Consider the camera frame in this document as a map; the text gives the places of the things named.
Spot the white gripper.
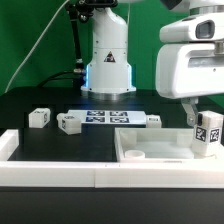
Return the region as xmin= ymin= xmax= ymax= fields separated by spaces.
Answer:
xmin=155 ymin=43 xmax=224 ymax=127

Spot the white square tabletop part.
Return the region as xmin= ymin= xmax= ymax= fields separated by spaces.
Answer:
xmin=114 ymin=128 xmax=224 ymax=163

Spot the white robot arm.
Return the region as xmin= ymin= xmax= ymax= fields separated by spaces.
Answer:
xmin=82 ymin=0 xmax=224 ymax=126

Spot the white marker plate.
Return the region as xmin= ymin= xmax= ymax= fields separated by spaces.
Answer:
xmin=68 ymin=110 xmax=146 ymax=125

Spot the white U-shaped obstacle fence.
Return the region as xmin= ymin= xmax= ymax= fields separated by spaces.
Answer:
xmin=0 ymin=130 xmax=224 ymax=188

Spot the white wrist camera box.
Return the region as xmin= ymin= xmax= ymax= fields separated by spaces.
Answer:
xmin=160 ymin=13 xmax=224 ymax=42

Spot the black cable with connector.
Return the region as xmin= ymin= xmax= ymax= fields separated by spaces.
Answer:
xmin=37 ymin=69 xmax=86 ymax=88

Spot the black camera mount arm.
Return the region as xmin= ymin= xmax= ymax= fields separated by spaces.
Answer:
xmin=65 ymin=0 xmax=118 ymax=69

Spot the grey thin cable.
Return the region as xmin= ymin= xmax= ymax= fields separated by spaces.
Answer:
xmin=4 ymin=0 xmax=72 ymax=94

